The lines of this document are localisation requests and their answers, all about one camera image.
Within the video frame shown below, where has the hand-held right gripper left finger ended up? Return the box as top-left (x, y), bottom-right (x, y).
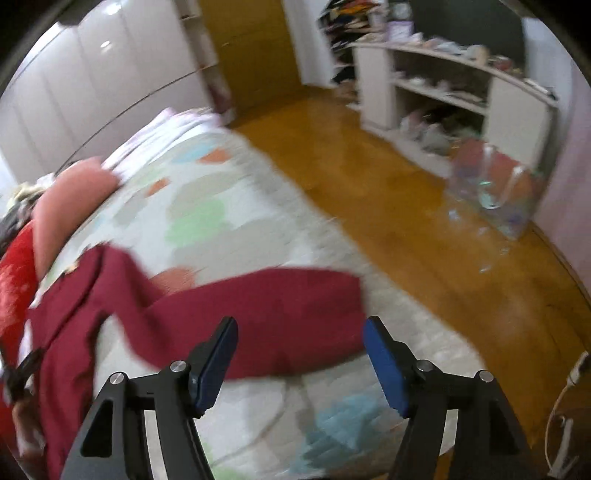
top-left (60, 316), bottom-right (239, 480)

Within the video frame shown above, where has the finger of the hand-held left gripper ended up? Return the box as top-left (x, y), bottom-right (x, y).
top-left (0, 350), bottom-right (44, 402)

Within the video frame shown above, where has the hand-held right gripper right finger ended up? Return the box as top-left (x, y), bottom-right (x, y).
top-left (363, 316), bottom-right (536, 480)

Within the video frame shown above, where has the dark red garment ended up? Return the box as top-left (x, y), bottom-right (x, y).
top-left (28, 244), bottom-right (370, 480)

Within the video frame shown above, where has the pile of clothes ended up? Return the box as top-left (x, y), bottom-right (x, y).
top-left (0, 182), bottom-right (47, 250)

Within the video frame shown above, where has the cluttered clothes rack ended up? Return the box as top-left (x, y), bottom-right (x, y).
top-left (316, 0), bottom-right (389, 88)

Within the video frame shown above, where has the red floral comforter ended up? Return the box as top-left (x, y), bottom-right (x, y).
top-left (0, 220), bottom-right (40, 370)

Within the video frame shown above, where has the heart print quilt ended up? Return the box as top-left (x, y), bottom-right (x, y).
top-left (41, 129), bottom-right (485, 480)

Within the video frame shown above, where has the clear plastic bag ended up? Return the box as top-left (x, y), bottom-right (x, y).
top-left (450, 138), bottom-right (548, 241)

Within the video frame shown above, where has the white fleece blanket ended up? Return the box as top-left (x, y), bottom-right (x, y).
top-left (102, 107), bottom-right (227, 176)

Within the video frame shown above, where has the white shelf unit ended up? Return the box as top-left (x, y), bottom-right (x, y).
top-left (353, 32), bottom-right (559, 181)

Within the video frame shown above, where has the white wardrobe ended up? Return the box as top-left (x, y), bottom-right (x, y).
top-left (0, 0), bottom-right (232, 185)

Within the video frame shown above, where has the wooden door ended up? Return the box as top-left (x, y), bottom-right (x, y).
top-left (198, 0), bottom-right (305, 125)

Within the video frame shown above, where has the dark television screen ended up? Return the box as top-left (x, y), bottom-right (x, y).
top-left (411, 0), bottom-right (525, 70)

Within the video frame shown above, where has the pink corduroy pillow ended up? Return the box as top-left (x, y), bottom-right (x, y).
top-left (34, 157), bottom-right (121, 278)

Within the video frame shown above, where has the white cable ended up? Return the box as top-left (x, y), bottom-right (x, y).
top-left (545, 351), bottom-right (591, 480)

